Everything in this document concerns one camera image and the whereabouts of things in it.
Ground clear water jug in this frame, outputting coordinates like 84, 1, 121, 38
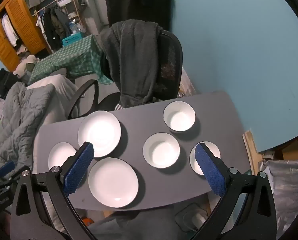
69, 21, 81, 34

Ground grey quilted duvet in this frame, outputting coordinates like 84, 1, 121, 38
0, 81, 56, 165

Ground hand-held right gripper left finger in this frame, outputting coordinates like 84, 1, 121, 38
10, 141, 99, 240

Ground beige clothes pile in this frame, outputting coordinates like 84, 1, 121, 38
15, 55, 40, 78

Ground white hanging shirt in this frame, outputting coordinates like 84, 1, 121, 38
1, 14, 20, 47

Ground black clothes pile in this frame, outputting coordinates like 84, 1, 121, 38
0, 69, 21, 100

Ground flat cardboard sheet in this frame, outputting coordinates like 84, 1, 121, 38
242, 130, 264, 175

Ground wooden shelf unit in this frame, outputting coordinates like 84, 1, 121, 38
53, 0, 88, 37

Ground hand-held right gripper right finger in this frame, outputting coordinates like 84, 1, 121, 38
194, 142, 278, 240

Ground blue plastic crate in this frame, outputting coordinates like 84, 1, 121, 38
62, 32, 86, 47

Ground dark hanging jackets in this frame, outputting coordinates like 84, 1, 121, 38
37, 5, 72, 52

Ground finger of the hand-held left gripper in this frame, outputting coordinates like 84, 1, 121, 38
0, 160, 17, 178
3, 167, 23, 185

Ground green checked tablecloth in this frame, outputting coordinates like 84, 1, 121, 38
28, 34, 113, 85

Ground bed with white sheet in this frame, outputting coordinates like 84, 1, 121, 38
27, 74, 80, 128

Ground white plate black rim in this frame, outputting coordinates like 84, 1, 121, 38
78, 110, 122, 158
48, 142, 77, 170
88, 157, 139, 208

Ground white bowl black rim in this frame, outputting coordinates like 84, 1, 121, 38
143, 132, 180, 168
189, 141, 221, 176
163, 101, 196, 132

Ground black hanging coat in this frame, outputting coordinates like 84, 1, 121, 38
104, 0, 179, 30

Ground dark grey fleece robe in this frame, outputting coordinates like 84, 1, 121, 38
100, 19, 162, 109

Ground black office chair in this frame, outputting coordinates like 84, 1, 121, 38
68, 29, 183, 120

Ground brown cardboard box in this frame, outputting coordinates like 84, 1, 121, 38
262, 140, 298, 160

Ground silver foil bag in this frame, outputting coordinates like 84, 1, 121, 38
262, 159, 298, 230

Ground wooden louvred wardrobe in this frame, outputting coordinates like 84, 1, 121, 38
0, 0, 49, 72

